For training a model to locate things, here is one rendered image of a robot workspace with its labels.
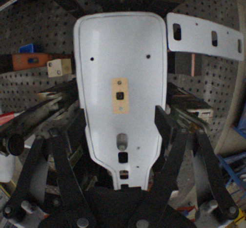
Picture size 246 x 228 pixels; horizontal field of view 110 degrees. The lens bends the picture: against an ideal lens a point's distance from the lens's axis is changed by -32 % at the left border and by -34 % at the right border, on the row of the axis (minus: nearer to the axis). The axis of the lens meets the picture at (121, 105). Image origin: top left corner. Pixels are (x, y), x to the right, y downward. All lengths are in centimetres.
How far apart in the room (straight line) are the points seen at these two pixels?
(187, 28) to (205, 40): 6
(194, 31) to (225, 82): 56
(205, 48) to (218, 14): 53
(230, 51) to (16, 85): 102
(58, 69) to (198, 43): 34
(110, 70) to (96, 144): 21
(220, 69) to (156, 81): 58
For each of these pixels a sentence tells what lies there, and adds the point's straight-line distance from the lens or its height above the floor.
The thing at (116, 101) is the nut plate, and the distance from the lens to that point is 30.
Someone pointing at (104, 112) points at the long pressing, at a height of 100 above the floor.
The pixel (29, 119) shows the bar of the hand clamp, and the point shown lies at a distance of 24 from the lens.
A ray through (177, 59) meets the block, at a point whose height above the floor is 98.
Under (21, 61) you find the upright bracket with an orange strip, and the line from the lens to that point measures 23.
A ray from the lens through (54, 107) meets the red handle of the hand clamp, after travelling 28.
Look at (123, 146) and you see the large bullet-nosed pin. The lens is 32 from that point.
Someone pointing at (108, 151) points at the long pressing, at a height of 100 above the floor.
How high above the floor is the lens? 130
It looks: 70 degrees down
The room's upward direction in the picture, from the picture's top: 180 degrees counter-clockwise
